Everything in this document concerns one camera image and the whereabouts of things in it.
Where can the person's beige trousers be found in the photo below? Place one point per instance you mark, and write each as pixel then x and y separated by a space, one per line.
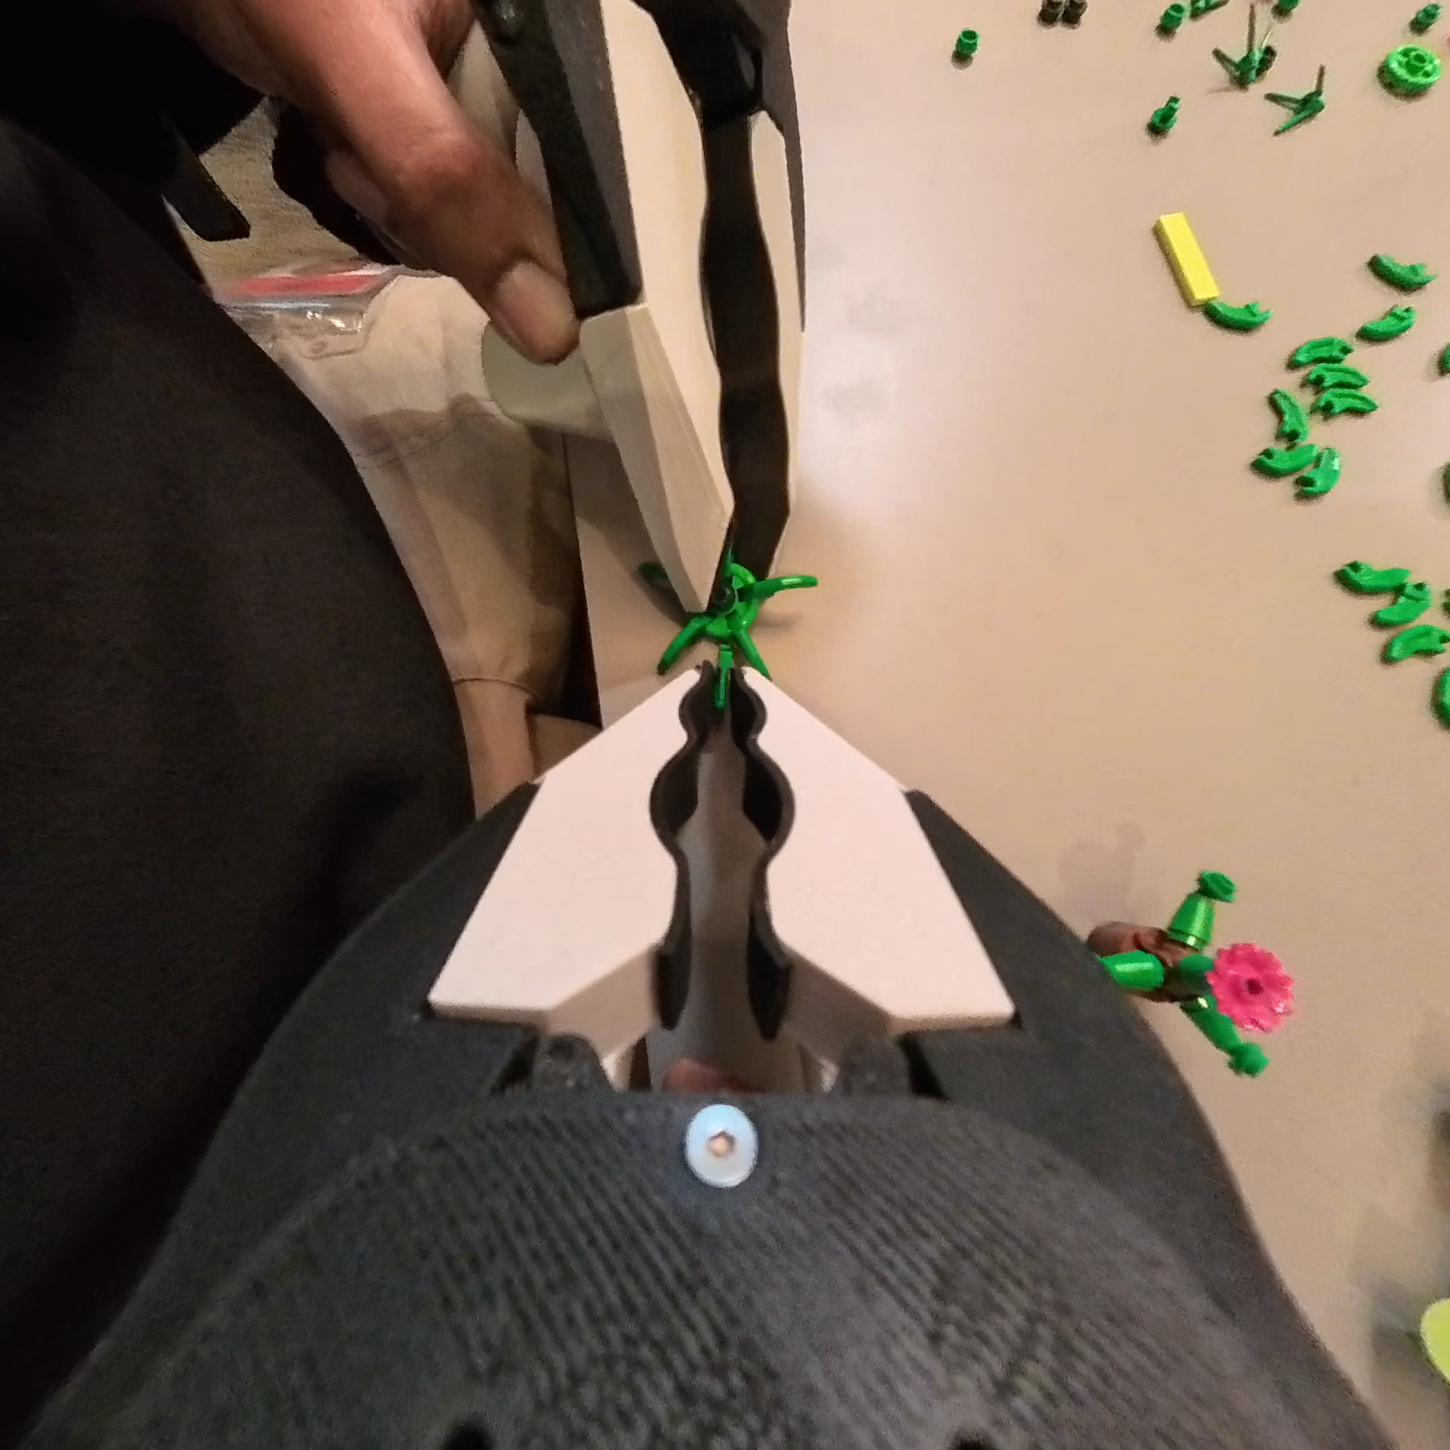
pixel 475 544

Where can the group of green leaf pieces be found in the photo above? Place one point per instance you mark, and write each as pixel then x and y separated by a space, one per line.
pixel 1283 460

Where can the curved green leaf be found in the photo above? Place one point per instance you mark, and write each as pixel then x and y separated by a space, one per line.
pixel 722 680

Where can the small potted toy flower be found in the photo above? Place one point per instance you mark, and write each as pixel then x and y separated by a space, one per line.
pixel 1247 986

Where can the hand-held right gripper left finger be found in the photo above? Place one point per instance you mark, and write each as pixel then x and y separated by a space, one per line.
pixel 555 907

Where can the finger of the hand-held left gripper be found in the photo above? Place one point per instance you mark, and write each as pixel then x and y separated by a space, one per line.
pixel 669 453
pixel 783 283

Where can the yellow flat brick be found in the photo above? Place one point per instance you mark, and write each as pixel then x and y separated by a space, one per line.
pixel 1188 261

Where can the person's left hand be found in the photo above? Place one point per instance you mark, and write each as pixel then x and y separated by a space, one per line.
pixel 396 113

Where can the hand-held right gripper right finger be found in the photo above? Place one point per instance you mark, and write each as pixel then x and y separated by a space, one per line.
pixel 884 907

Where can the green spiky plant stem piece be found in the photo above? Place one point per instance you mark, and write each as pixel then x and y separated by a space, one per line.
pixel 736 601

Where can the lime green toy flower pot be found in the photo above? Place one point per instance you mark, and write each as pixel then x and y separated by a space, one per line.
pixel 1438 1343

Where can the group of small flower pieces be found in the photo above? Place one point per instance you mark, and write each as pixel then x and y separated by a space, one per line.
pixel 1411 68

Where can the person's black jacket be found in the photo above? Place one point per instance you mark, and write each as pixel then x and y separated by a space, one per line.
pixel 192 736

